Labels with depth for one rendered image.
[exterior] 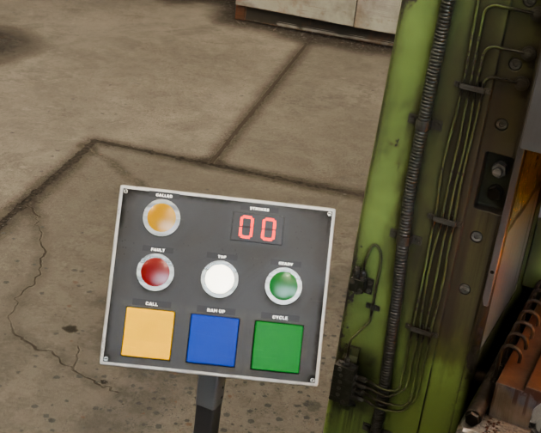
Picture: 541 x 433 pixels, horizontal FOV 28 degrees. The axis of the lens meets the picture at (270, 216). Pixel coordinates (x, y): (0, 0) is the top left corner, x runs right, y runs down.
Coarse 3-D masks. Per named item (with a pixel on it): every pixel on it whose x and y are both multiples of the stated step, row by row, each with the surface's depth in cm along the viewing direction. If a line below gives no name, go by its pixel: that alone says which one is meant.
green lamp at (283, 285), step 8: (280, 272) 168; (288, 272) 168; (272, 280) 167; (280, 280) 167; (288, 280) 167; (296, 280) 168; (272, 288) 167; (280, 288) 167; (288, 288) 167; (296, 288) 168; (280, 296) 167; (288, 296) 167
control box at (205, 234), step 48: (144, 192) 168; (192, 192) 168; (144, 240) 167; (192, 240) 167; (240, 240) 168; (288, 240) 168; (144, 288) 166; (192, 288) 167; (240, 288) 167; (240, 336) 167
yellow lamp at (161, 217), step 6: (156, 204) 167; (162, 204) 167; (150, 210) 167; (156, 210) 167; (162, 210) 167; (168, 210) 167; (150, 216) 167; (156, 216) 167; (162, 216) 167; (168, 216) 167; (174, 216) 167; (150, 222) 167; (156, 222) 167; (162, 222) 167; (168, 222) 167; (174, 222) 167; (156, 228) 167; (162, 228) 167; (168, 228) 167
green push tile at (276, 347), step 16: (256, 320) 167; (256, 336) 166; (272, 336) 166; (288, 336) 166; (256, 352) 166; (272, 352) 166; (288, 352) 166; (256, 368) 166; (272, 368) 166; (288, 368) 166
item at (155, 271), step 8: (144, 264) 166; (152, 264) 166; (160, 264) 167; (144, 272) 166; (152, 272) 166; (160, 272) 166; (168, 272) 167; (144, 280) 166; (152, 280) 166; (160, 280) 166
